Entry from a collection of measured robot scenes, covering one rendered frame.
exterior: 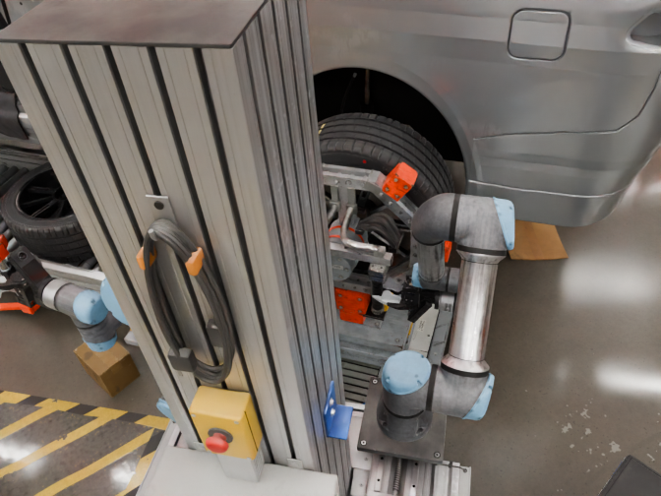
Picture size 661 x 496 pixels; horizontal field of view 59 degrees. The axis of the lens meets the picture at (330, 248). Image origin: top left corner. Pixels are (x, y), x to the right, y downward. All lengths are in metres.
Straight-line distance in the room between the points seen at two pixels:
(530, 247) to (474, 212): 1.97
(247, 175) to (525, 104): 1.53
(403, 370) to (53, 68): 1.07
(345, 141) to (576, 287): 1.66
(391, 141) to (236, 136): 1.42
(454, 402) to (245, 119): 1.02
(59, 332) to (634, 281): 2.93
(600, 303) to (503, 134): 1.30
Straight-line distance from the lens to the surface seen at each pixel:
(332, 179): 1.91
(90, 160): 0.70
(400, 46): 2.03
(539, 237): 3.41
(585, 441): 2.67
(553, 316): 3.03
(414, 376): 1.44
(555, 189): 2.23
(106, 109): 0.64
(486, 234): 1.37
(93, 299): 1.49
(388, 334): 2.56
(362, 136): 1.97
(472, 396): 1.45
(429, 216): 1.39
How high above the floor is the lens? 2.24
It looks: 43 degrees down
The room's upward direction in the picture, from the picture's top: 6 degrees counter-clockwise
